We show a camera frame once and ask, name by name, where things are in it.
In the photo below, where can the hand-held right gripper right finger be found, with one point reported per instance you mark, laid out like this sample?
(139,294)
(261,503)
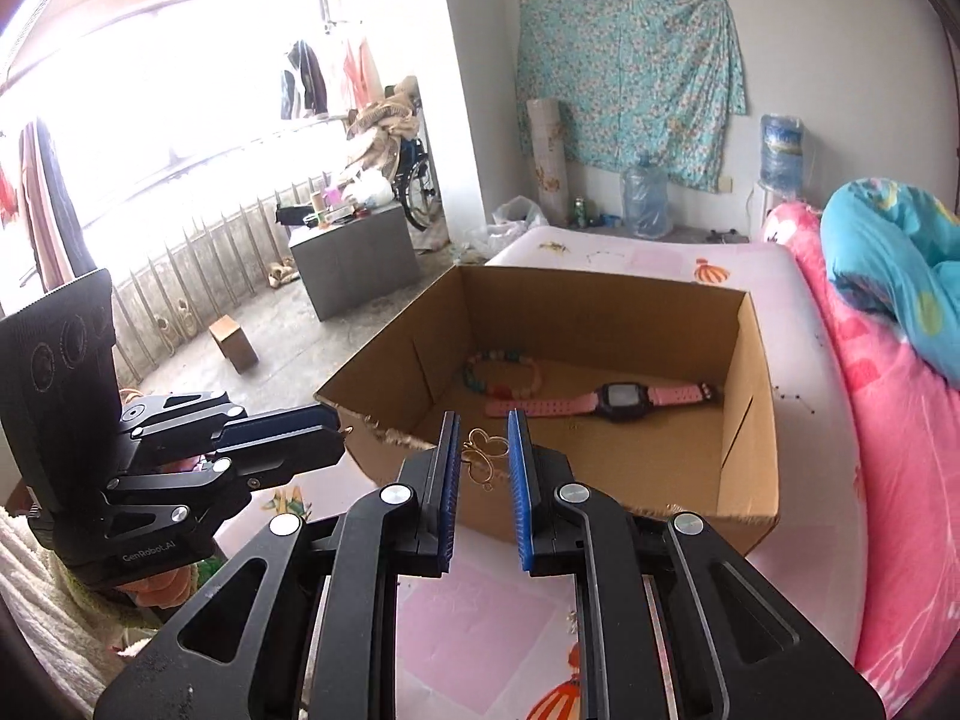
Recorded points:
(516,495)

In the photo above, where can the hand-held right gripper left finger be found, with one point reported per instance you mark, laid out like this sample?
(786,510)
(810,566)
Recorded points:
(451,495)

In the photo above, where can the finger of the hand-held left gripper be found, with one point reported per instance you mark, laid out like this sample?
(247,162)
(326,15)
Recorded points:
(262,424)
(285,461)

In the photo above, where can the pink smart watch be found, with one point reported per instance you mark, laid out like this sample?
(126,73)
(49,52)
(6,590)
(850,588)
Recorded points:
(622,399)

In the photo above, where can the small cardboard box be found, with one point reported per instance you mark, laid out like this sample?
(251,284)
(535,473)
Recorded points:
(234,345)

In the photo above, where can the pair of beige shoes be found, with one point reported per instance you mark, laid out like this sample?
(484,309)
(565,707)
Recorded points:
(176,324)
(283,274)

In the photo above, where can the metal window railing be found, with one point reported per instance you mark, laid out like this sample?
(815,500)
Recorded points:
(217,255)

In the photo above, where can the grey cabinet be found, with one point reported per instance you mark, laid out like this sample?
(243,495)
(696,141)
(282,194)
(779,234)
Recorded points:
(352,270)

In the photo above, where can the striped hanging garment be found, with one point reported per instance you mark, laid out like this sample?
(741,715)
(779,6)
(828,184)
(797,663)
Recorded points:
(56,210)

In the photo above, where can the white fluffy cloth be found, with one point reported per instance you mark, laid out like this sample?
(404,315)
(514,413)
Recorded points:
(52,615)

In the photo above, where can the small white bag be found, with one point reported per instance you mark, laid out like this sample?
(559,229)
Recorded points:
(371,189)

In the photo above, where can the white plastic bag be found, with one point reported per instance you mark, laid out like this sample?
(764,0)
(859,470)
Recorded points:
(517,217)

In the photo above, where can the wheelchair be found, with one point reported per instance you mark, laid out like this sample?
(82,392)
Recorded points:
(416,187)

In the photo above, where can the green can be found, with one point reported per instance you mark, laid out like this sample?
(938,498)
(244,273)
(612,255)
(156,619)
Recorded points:
(579,211)

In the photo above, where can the clear blue water jug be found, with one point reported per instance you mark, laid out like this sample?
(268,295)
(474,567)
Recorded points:
(645,202)

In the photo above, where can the beige blanket pile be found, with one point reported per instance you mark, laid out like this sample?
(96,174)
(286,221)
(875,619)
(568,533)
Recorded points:
(382,124)

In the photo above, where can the rolled white mat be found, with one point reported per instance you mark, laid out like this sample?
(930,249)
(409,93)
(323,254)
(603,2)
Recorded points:
(547,157)

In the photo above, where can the dark hanging garment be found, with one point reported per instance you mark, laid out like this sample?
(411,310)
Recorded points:
(304,79)

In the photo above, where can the pink hanging garment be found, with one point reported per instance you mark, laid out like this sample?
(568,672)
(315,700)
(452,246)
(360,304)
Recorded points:
(360,75)

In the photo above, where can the pink patterned blanket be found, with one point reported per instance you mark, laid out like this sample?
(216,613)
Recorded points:
(885,465)

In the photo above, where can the blue water dispenser bottle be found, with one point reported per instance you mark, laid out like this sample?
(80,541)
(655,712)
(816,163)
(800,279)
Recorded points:
(780,150)

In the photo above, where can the blue quilt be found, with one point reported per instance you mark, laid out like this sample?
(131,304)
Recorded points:
(885,255)

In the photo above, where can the floral wall cloth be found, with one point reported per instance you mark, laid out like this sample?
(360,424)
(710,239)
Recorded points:
(630,75)

